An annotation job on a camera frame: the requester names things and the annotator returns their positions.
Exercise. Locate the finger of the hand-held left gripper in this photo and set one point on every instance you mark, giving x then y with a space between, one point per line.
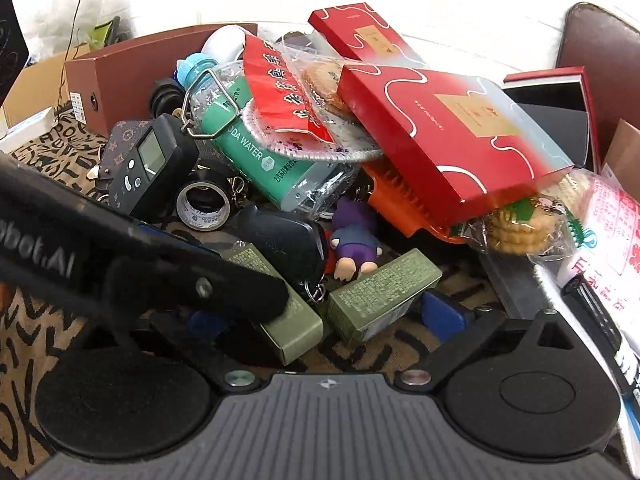
202 287
170 244

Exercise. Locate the plain cardboard box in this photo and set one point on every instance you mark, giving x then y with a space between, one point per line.
35 85

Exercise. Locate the purple figure toy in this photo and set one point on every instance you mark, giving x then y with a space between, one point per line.
352 245

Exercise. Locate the packet of round biscuits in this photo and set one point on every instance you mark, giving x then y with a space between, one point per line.
520 230

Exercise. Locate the brown monogram pouch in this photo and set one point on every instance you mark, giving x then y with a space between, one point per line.
117 152

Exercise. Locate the black ribbed rubber piece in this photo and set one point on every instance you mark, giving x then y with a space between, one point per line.
165 95

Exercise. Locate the small white blue box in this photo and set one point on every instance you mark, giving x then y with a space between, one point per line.
27 127

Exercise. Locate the orange plastic comb tray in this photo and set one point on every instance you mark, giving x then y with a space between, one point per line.
400 205

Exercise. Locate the dark red gift box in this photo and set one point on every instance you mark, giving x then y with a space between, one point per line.
550 80

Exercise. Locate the white pink printed plastic bag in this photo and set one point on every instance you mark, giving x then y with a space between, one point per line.
610 230

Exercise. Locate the red printed cracker bag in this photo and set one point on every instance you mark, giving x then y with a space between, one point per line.
280 100

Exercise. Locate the clear zip bag black items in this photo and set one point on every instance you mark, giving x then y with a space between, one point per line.
590 310

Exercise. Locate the large red flat box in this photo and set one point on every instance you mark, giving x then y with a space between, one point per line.
450 135

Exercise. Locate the brown shoe box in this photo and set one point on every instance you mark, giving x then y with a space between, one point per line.
130 75

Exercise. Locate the black key case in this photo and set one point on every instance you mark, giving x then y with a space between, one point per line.
280 245

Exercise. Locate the black tape roll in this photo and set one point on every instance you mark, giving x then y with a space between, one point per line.
187 210

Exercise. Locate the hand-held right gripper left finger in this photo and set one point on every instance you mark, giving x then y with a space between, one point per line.
207 324

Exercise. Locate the brown headboard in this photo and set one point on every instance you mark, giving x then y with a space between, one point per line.
605 50

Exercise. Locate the olive green tin box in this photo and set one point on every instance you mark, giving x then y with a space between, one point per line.
295 330
380 290

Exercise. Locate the white bowl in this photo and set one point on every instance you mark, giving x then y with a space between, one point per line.
225 45

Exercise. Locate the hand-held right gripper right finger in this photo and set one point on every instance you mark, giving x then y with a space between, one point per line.
442 312

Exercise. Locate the brown cardboard box white inside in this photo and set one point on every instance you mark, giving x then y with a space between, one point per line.
625 152

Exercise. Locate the black handheld digital device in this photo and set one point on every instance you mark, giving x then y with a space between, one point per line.
145 170

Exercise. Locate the small red flat box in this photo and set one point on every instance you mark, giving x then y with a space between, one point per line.
365 35

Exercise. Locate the black panel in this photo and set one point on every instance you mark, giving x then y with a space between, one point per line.
11 40

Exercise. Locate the green bottle blue cap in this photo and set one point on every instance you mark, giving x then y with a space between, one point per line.
245 150

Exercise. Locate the letter printed blanket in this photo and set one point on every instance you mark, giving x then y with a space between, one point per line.
25 350

